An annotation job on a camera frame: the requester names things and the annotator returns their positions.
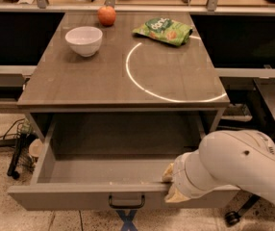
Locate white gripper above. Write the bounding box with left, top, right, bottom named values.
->
left=162, top=151, right=214, bottom=203

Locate grey top drawer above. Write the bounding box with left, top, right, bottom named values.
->
left=7, top=114, right=241, bottom=212

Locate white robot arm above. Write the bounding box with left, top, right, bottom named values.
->
left=162, top=130, right=275, bottom=205

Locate grey drawer cabinet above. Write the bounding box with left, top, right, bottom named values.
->
left=18, top=12, right=230, bottom=137

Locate green snack bag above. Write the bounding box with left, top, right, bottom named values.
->
left=133, top=17, right=192, bottom=46

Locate white ceramic bowl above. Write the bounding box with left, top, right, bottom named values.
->
left=65, top=26, right=103, bottom=57

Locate red apple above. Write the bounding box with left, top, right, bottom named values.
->
left=97, top=6, right=116, bottom=26

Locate black wire basket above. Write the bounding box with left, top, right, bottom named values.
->
left=7, top=118, right=38, bottom=179

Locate black cable on floor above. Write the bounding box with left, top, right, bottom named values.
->
left=0, top=117, right=26, bottom=141

